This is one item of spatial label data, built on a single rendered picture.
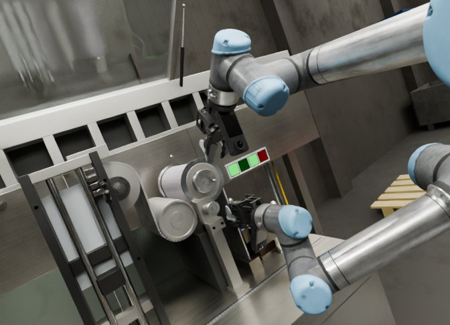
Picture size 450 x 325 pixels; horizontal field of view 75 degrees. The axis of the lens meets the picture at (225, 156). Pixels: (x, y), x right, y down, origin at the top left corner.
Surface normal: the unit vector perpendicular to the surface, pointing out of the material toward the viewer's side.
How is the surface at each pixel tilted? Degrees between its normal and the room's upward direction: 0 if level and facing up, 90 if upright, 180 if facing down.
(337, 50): 66
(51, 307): 90
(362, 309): 90
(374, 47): 85
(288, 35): 90
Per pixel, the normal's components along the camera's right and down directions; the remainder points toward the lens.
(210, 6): 0.57, -0.14
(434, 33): -0.89, 0.25
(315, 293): -0.11, 0.14
